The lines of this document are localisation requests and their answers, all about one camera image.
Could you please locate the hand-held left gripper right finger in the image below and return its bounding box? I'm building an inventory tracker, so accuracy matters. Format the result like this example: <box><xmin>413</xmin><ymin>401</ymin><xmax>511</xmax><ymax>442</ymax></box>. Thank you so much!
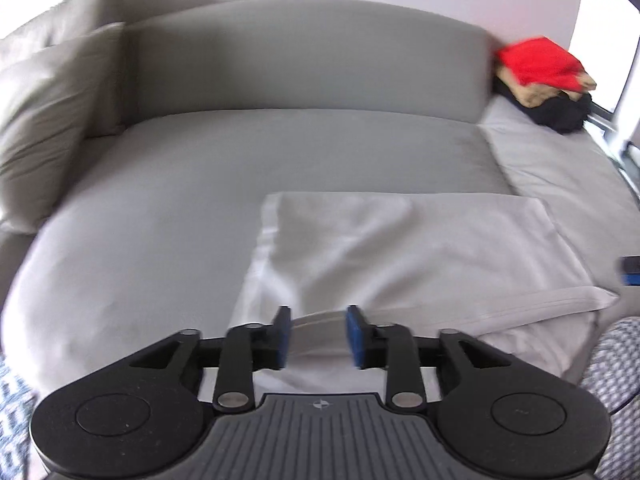
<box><xmin>346</xmin><ymin>305</ymin><xmax>506</xmax><ymax>408</ymax></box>

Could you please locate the person's left leg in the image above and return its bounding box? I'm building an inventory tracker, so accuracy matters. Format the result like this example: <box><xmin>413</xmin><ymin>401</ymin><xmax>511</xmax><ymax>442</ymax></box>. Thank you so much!
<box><xmin>0</xmin><ymin>355</ymin><xmax>43</xmax><ymax>480</ymax></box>

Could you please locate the window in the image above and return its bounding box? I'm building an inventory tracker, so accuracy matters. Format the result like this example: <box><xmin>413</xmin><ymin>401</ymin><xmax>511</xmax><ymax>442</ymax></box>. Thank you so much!
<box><xmin>570</xmin><ymin>0</ymin><xmax>640</xmax><ymax>126</ymax></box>

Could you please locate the red garment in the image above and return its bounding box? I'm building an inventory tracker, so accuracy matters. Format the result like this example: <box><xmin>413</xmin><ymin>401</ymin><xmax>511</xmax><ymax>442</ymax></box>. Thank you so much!
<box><xmin>495</xmin><ymin>36</ymin><xmax>587</xmax><ymax>92</ymax></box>

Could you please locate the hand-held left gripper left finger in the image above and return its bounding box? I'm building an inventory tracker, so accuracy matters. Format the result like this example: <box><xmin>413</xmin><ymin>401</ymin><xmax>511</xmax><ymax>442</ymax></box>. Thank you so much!
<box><xmin>127</xmin><ymin>305</ymin><xmax>292</xmax><ymax>409</ymax></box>

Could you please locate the grey sofa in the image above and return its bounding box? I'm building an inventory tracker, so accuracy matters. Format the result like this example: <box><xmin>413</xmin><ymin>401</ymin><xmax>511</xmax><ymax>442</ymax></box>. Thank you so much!
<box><xmin>0</xmin><ymin>0</ymin><xmax>640</xmax><ymax>476</ymax></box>

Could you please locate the black garment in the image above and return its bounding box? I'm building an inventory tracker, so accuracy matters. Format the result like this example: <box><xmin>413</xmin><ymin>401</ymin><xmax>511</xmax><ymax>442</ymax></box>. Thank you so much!
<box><xmin>495</xmin><ymin>82</ymin><xmax>596</xmax><ymax>135</ymax></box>

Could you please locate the light grey seat cushion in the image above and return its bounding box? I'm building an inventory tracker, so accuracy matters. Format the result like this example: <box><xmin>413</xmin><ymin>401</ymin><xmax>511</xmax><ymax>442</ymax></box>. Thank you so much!
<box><xmin>477</xmin><ymin>95</ymin><xmax>640</xmax><ymax>386</ymax></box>

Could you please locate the person's leg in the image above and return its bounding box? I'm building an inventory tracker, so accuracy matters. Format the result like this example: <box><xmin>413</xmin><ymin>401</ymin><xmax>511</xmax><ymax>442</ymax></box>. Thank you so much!
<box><xmin>580</xmin><ymin>317</ymin><xmax>640</xmax><ymax>480</ymax></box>
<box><xmin>0</xmin><ymin>355</ymin><xmax>43</xmax><ymax>480</ymax></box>

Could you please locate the light grey shirt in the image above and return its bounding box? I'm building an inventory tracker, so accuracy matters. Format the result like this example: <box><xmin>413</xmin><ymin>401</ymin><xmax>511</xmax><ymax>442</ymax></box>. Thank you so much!
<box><xmin>232</xmin><ymin>191</ymin><xmax>621</xmax><ymax>396</ymax></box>

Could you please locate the person's right leg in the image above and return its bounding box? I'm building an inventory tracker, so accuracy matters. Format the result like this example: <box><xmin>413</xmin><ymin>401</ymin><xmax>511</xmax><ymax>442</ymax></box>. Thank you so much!
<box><xmin>580</xmin><ymin>317</ymin><xmax>640</xmax><ymax>480</ymax></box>

